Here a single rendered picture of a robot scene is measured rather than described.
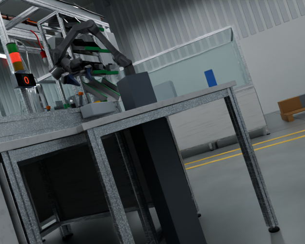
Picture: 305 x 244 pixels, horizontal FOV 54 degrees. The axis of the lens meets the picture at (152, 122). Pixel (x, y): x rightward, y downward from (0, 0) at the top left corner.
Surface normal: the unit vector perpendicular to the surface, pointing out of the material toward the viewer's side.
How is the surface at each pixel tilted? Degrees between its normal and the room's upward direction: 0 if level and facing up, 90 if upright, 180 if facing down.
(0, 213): 90
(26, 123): 90
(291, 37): 90
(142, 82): 90
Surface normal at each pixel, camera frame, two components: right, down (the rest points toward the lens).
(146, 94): 0.47, -0.17
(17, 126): 0.87, -0.29
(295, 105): -0.23, 0.06
